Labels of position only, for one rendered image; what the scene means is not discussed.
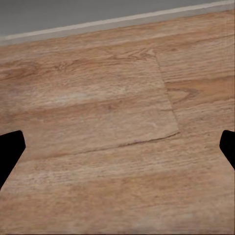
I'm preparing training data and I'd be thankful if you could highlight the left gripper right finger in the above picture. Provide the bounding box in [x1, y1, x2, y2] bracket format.
[219, 130, 235, 170]

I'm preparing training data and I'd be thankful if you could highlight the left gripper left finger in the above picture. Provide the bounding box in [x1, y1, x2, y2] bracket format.
[0, 130, 25, 189]

